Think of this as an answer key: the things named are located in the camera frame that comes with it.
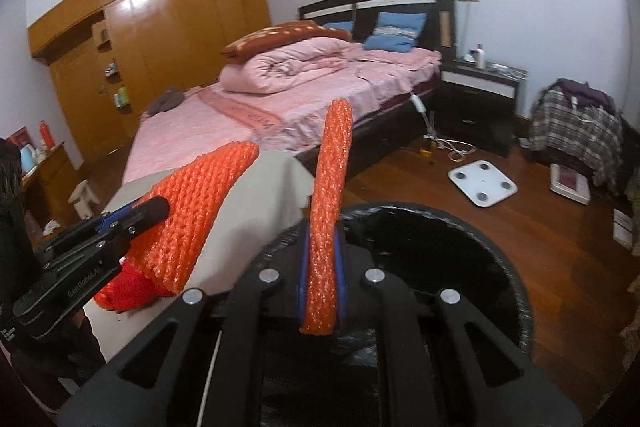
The plaid covered chair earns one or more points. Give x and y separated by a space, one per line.
570 132

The dark wooden bed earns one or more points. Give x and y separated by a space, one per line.
380 142

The red cloth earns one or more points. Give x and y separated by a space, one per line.
130 294

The wooden wardrobe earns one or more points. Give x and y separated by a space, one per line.
175 32

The white red floor box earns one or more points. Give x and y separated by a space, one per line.
570 184

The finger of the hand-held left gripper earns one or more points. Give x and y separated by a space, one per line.
117 219
95 252

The black white nightstand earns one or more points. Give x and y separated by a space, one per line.
475 117

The red thermos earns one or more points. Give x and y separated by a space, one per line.
45 136

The white bottle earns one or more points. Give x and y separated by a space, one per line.
481 57

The small blue pillow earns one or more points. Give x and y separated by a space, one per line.
340 26

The large blue pillow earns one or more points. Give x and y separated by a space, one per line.
395 32

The folded pink duvet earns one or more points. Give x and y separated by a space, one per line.
280 67

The beige table cloth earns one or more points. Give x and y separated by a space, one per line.
250 207

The dark grey clothing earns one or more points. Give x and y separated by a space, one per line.
167 101

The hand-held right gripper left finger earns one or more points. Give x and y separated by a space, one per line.
304 257

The wooden side desk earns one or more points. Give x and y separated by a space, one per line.
55 179

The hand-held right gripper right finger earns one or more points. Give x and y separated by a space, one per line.
341 267

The small yellow device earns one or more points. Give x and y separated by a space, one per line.
426 153

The small white stool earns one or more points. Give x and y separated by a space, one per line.
81 197

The wide orange foam net sleeve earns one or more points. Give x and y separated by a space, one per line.
200 207

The purple garment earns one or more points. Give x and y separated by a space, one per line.
585 92

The green container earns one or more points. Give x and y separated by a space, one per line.
121 97

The white bathroom scale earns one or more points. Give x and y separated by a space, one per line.
482 184

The person's left hand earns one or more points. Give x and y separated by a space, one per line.
55 357

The pink bedsheet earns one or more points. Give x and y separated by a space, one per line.
325 102

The black round bin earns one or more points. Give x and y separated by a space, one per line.
450 247

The narrow orange foam net sleeve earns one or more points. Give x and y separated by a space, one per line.
330 207

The brown patterned pillow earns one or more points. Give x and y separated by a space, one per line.
280 34

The white paper carton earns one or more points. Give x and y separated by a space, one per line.
623 229

